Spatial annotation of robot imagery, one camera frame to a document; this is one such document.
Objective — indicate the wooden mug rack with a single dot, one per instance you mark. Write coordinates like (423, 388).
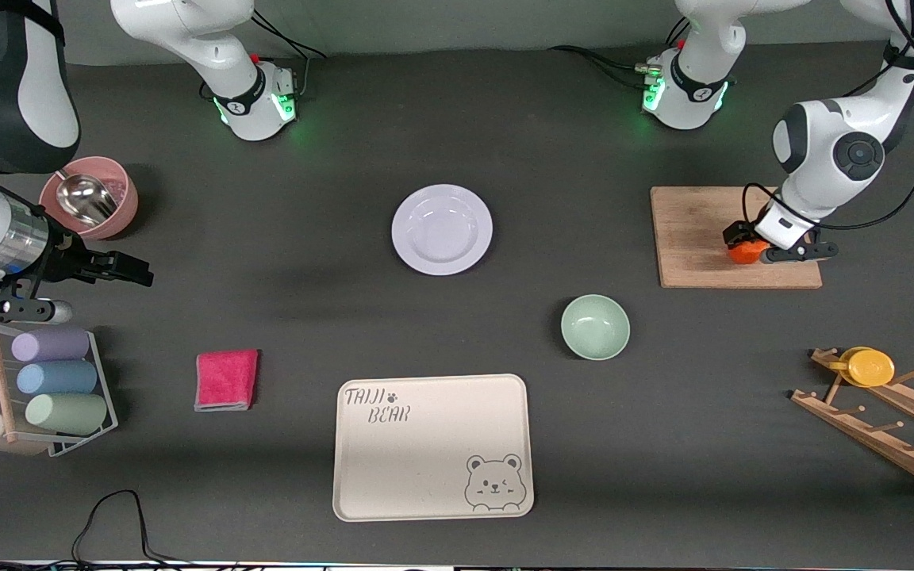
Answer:
(885, 444)

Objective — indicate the green cup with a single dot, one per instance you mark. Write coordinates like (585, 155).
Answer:
(68, 413)

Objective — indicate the purple cup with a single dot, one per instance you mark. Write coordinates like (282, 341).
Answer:
(51, 345)

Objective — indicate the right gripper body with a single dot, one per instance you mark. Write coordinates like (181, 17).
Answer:
(68, 261)

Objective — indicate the white round plate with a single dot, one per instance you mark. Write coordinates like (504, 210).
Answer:
(441, 230)

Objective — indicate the orange fruit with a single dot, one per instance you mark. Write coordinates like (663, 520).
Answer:
(745, 254)

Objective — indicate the pink folded cloth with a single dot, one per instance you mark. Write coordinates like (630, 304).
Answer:
(225, 379)

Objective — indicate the yellow mug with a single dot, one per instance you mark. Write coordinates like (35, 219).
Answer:
(869, 368)

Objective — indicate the pale green bowl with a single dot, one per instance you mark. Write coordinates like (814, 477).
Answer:
(595, 327)

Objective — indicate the metal scoop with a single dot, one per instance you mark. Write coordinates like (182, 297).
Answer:
(84, 198)

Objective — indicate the cream tray with bear print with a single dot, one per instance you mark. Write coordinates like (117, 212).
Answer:
(425, 460)

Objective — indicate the blue cup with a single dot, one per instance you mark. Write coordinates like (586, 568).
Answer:
(56, 377)

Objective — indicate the pink ribbed bowl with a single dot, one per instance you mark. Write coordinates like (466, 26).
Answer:
(120, 214)

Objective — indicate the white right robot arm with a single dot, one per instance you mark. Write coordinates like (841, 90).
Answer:
(21, 95)

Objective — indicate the wooden cutting board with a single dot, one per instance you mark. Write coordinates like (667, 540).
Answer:
(691, 238)

